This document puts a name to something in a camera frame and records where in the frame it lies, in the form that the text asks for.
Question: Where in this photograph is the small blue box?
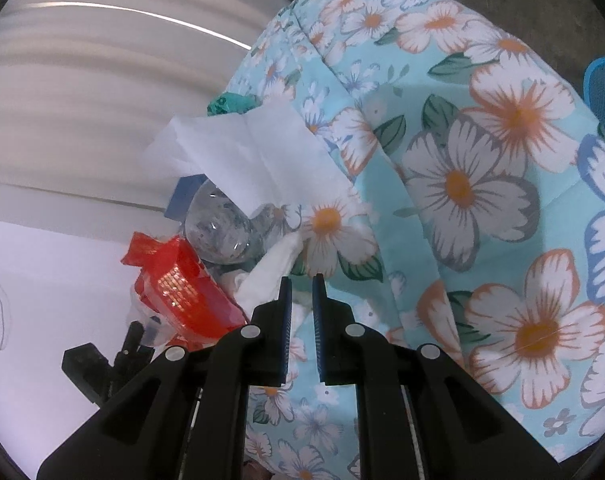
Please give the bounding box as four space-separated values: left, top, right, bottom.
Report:
165 174 206 221

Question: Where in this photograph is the red and white carton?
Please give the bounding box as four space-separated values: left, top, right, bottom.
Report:
121 231 250 348

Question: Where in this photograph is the clear plastic wrapper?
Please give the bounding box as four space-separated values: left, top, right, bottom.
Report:
125 290 183 348

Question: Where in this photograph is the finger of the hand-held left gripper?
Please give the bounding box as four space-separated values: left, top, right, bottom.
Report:
62 342 108 406
111 322 156 401

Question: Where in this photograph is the floral light blue cloth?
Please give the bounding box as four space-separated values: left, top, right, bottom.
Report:
227 0 605 480

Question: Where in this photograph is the white tissue sheet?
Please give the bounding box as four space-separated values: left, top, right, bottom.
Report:
141 97 355 221

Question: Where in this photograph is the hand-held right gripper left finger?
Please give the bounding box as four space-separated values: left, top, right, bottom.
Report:
36 275 296 480

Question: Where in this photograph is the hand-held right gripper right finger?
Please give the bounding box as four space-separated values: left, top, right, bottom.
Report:
312 274 563 480

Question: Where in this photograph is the green crumpled wrapper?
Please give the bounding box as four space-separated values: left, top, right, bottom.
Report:
206 91 263 118

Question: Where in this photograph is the beige curtain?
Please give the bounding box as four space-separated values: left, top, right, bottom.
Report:
0 0 303 211

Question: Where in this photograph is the clear plastic bottle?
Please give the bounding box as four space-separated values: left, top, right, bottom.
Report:
182 179 283 266

